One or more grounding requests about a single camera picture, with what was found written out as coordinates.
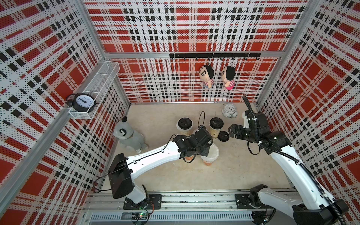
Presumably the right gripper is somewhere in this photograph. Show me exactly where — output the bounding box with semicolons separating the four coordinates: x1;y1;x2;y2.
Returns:
229;123;259;144

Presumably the black cup lid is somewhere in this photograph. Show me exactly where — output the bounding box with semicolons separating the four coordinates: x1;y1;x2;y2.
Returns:
177;117;193;130

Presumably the paper milk tea cup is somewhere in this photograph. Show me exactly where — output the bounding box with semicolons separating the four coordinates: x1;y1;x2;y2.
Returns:
209;128;221;139
181;130;192;136

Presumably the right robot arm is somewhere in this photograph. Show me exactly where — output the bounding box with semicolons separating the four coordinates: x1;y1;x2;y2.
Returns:
228;110;349;225

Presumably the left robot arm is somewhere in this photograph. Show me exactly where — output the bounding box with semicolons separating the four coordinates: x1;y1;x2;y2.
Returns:
107;126;213;207

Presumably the small white clock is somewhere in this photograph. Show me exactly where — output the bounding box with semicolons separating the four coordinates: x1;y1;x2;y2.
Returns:
222;104;238;118

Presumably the plush doll pink striped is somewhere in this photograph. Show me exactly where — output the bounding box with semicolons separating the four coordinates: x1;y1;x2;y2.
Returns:
221;66;235;91

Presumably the plush doll blue striped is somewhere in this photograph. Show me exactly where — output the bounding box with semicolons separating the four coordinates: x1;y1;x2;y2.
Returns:
199;65;214;89

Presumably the grey plush toy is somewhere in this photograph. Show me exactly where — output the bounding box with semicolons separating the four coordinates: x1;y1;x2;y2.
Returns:
113;116;148;153

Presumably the black round alarm clock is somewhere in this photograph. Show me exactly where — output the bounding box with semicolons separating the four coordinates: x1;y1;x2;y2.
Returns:
66;93;97;113

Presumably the black hook rail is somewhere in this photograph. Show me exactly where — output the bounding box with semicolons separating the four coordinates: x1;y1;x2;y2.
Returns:
169;52;261;60

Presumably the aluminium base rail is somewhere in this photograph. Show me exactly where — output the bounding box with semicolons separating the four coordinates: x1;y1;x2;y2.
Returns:
81;191;318;223

